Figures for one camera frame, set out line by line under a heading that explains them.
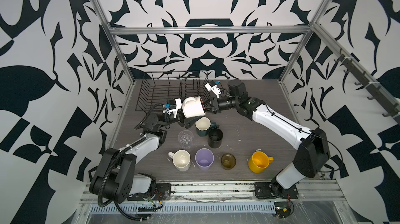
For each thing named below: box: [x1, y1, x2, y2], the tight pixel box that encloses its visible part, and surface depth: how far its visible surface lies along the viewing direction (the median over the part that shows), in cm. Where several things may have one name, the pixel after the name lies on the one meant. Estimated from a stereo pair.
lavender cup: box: [194, 147, 215, 171], surface depth 76 cm
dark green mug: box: [194, 116, 217, 138], surface depth 89 cm
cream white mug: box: [167, 148, 192, 172], surface depth 77 cm
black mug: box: [207, 124, 224, 149], surface depth 88 cm
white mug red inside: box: [181, 95, 206, 119], surface depth 64 cm
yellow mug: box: [247, 151, 274, 174], surface depth 79 cm
